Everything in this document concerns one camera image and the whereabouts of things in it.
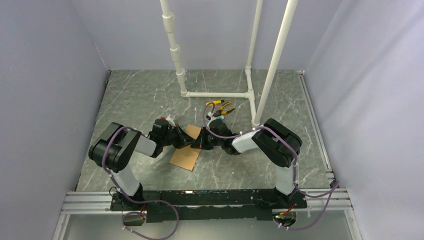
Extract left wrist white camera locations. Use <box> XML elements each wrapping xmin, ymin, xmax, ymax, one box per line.
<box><xmin>161</xmin><ymin>114</ymin><xmax>177</xmax><ymax>127</ymax></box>

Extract white pvc pipe frame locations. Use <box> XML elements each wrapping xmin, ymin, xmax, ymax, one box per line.
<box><xmin>159</xmin><ymin>0</ymin><xmax>298</xmax><ymax>128</ymax></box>

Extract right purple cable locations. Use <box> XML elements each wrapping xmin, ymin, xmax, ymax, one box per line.
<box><xmin>202</xmin><ymin>101</ymin><xmax>341</xmax><ymax>232</ymax></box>

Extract brown paper envelope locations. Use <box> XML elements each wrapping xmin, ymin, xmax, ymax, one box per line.
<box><xmin>169</xmin><ymin>124</ymin><xmax>201</xmax><ymax>171</ymax></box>

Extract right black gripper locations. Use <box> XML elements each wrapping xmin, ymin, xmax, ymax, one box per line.
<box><xmin>191</xmin><ymin>126</ymin><xmax>224</xmax><ymax>151</ymax></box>

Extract yellow handled pliers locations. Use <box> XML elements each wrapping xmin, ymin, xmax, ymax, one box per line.
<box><xmin>212</xmin><ymin>101</ymin><xmax>236</xmax><ymax>118</ymax></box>

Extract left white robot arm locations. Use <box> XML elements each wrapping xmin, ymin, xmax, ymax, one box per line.
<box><xmin>88</xmin><ymin>117</ymin><xmax>195</xmax><ymax>210</ymax></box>

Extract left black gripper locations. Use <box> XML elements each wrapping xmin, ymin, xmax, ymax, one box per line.
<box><xmin>161</xmin><ymin>124</ymin><xmax>195</xmax><ymax>150</ymax></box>

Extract aluminium frame rail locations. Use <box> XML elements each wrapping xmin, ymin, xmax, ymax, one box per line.
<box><xmin>61</xmin><ymin>74</ymin><xmax>354</xmax><ymax>216</ymax></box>

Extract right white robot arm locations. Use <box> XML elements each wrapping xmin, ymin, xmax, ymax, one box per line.
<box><xmin>190</xmin><ymin>118</ymin><xmax>303</xmax><ymax>208</ymax></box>

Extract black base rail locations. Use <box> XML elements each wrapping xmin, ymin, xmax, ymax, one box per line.
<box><xmin>110</xmin><ymin>188</ymin><xmax>308</xmax><ymax>223</ymax></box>

